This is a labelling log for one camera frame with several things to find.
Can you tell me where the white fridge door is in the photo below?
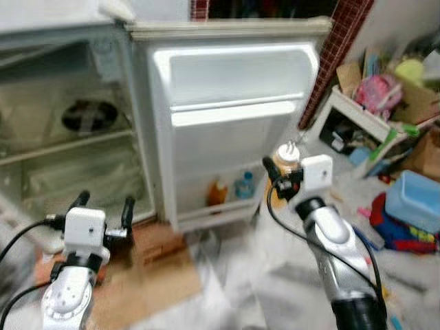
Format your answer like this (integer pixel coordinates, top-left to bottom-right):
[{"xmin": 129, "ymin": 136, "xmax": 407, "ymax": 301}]
[{"xmin": 127, "ymin": 17, "xmax": 336, "ymax": 233}]

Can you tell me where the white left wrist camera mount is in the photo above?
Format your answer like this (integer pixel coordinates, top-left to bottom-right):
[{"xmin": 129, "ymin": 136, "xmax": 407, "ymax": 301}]
[{"xmin": 64, "ymin": 206, "xmax": 107, "ymax": 256}]

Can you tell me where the black fridge fan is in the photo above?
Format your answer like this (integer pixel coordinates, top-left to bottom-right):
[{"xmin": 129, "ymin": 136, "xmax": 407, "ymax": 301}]
[{"xmin": 60, "ymin": 100, "xmax": 119, "ymax": 135}]

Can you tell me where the pink backpack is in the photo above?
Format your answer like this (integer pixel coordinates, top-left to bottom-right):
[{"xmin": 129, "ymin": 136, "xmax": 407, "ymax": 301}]
[{"xmin": 354, "ymin": 74, "xmax": 403, "ymax": 118}]

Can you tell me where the blue water bottle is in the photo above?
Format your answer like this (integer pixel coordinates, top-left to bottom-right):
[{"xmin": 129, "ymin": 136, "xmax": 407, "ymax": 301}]
[{"xmin": 234, "ymin": 170, "xmax": 256, "ymax": 200}]

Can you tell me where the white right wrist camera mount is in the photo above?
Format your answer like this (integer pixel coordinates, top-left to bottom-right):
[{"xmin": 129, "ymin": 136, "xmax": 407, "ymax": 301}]
[{"xmin": 300, "ymin": 155, "xmax": 334, "ymax": 197}]

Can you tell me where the flat brown cardboard sheet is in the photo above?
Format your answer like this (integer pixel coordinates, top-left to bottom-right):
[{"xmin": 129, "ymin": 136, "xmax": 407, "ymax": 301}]
[{"xmin": 89, "ymin": 220, "xmax": 204, "ymax": 324}]

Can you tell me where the white storage rack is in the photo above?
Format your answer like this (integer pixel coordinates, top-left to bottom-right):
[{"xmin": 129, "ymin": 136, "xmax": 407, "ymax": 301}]
[{"xmin": 320, "ymin": 86, "xmax": 413, "ymax": 166}]

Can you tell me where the yellow-green plastic toy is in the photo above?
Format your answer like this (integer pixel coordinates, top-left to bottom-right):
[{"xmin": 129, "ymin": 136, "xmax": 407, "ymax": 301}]
[{"xmin": 395, "ymin": 58, "xmax": 426, "ymax": 87}]

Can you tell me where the orange juice bottle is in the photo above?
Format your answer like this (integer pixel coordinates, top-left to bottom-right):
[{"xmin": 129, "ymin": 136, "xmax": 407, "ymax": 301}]
[{"xmin": 208, "ymin": 177, "xmax": 229, "ymax": 207}]

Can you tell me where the pale bottle white cap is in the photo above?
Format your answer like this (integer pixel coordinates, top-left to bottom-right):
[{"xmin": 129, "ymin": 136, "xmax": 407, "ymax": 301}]
[{"xmin": 270, "ymin": 141, "xmax": 303, "ymax": 209}]

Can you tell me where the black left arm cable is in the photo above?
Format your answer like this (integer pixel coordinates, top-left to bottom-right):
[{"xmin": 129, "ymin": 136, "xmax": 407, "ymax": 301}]
[{"xmin": 0, "ymin": 219, "xmax": 66, "ymax": 330}]

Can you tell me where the red brick tile column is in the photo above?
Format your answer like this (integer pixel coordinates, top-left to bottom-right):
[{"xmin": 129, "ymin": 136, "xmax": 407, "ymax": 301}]
[{"xmin": 299, "ymin": 0, "xmax": 375, "ymax": 131}]

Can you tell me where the brown cardboard carton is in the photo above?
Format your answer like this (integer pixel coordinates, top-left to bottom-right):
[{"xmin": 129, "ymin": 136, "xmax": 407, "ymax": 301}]
[{"xmin": 406, "ymin": 127, "xmax": 440, "ymax": 179}]

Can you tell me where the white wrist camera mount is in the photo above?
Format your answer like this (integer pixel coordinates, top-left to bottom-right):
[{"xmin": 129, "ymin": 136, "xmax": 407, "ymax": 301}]
[
  {"xmin": 300, "ymin": 155, "xmax": 334, "ymax": 197},
  {"xmin": 64, "ymin": 206, "xmax": 107, "ymax": 256}
]

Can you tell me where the red and blue bag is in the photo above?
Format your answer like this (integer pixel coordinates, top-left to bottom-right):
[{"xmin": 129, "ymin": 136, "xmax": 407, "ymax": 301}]
[{"xmin": 370, "ymin": 192, "xmax": 440, "ymax": 255}]

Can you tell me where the blue plastic container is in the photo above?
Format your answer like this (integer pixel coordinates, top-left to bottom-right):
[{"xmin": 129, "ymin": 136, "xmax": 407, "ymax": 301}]
[{"xmin": 385, "ymin": 170, "xmax": 440, "ymax": 234}]

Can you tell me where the white fridge cabinet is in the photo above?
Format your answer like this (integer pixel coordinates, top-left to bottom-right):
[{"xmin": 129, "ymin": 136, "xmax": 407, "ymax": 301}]
[{"xmin": 0, "ymin": 14, "xmax": 162, "ymax": 228}]

